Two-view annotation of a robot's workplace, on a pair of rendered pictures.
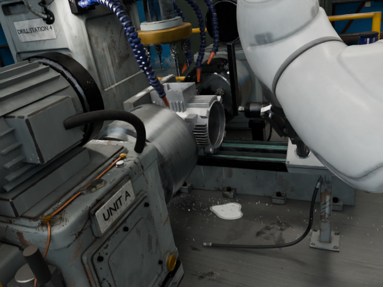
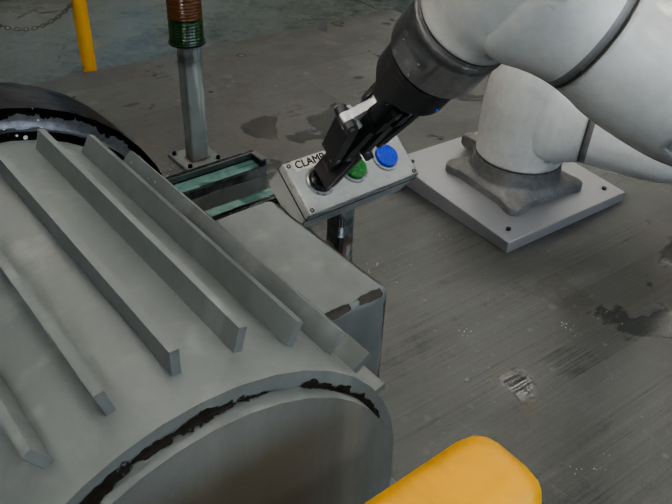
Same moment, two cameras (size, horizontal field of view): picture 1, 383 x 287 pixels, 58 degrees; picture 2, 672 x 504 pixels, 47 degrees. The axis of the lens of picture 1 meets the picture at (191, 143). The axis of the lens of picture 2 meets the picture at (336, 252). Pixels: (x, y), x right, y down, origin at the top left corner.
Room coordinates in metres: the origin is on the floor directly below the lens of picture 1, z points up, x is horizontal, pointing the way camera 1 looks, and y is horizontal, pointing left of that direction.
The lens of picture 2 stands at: (0.36, 0.45, 1.51)
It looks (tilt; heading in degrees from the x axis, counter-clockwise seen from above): 36 degrees down; 293
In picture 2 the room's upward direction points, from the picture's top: 2 degrees clockwise
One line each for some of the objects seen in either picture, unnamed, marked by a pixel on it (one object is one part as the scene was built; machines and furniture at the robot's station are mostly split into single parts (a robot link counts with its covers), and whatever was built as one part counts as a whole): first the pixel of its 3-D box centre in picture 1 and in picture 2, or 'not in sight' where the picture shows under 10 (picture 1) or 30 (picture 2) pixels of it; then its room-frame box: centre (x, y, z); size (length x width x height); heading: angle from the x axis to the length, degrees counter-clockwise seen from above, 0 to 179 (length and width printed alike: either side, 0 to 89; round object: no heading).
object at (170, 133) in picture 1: (132, 168); not in sight; (0.77, 0.16, 1.04); 0.37 x 0.25 x 0.25; 153
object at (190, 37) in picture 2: not in sight; (186, 29); (1.11, -0.62, 1.05); 0.06 x 0.06 x 0.04
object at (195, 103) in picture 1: (189, 123); not in sight; (1.09, 0.00, 1.01); 0.20 x 0.19 x 0.19; 62
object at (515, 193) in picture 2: not in sight; (507, 160); (0.56, -0.80, 0.86); 0.22 x 0.18 x 0.06; 149
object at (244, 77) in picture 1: (219, 86); not in sight; (1.39, -0.15, 1.04); 0.41 x 0.25 x 0.25; 153
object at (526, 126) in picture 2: not in sight; (539, 96); (0.53, -0.78, 0.99); 0.18 x 0.16 x 0.22; 1
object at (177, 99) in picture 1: (174, 97); not in sight; (1.11, 0.03, 1.11); 0.12 x 0.11 x 0.07; 62
